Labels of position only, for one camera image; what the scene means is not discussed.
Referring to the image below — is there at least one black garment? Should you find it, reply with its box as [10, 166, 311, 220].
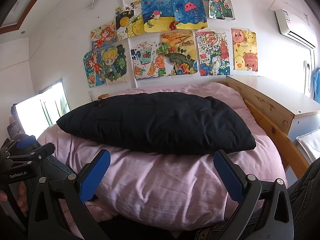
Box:
[57, 92, 256, 155]

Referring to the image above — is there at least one person left hand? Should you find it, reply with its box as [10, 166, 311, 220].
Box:
[1, 181, 28, 216]

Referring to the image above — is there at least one window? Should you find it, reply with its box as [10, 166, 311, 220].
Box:
[14, 79, 70, 138]

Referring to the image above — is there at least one pink duvet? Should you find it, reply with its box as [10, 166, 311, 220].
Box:
[36, 81, 288, 239]

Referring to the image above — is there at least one wooden cabinet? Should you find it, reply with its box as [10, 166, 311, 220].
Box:
[226, 76, 319, 141]

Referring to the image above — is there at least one red-haired girl lower drawing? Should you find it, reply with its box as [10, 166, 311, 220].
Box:
[83, 50, 106, 88]

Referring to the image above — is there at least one blue hanging cloth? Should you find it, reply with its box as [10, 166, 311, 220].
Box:
[313, 68, 320, 103]

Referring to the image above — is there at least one blond boy drawing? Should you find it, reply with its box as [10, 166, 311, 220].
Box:
[100, 44, 130, 86]

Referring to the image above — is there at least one flying girl drawing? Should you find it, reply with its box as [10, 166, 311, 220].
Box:
[90, 21, 118, 50]

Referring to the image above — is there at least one orange fruit drawing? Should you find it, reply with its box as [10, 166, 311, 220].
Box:
[131, 35, 167, 80]

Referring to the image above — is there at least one pineapple black yellow drawing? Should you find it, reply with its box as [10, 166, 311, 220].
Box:
[116, 0, 145, 40]

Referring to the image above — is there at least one yellow pink bears drawing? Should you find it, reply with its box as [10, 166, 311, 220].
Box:
[231, 28, 258, 72]

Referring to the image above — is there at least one city doodle 2024 drawing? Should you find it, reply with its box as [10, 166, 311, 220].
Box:
[195, 30, 231, 76]

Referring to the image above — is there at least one landscape hill drawing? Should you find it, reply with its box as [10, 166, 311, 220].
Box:
[160, 30, 197, 76]

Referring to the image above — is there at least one white air conditioner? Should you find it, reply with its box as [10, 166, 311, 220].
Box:
[275, 9, 317, 49]

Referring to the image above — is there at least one blue sea fish drawing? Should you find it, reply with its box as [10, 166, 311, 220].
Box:
[141, 0, 176, 33]

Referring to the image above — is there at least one red-haired boy drawing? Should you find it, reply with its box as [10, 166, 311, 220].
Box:
[206, 0, 235, 21]

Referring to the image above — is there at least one pink jellyfish drawing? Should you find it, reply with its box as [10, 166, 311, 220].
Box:
[171, 0, 208, 30]

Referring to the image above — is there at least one wooden bed frame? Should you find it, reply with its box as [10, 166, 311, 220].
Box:
[112, 81, 310, 178]

